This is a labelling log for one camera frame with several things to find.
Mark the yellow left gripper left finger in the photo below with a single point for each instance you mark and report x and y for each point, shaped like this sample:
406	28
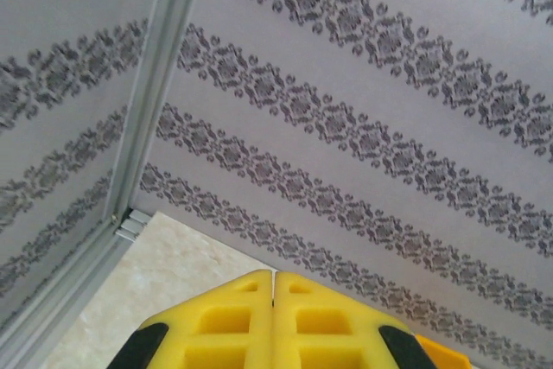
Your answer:
259	343

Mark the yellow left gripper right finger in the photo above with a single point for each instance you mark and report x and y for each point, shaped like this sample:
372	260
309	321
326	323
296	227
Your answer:
287	343

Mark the aluminium frame post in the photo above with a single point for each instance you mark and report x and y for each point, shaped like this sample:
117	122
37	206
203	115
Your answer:
155	84

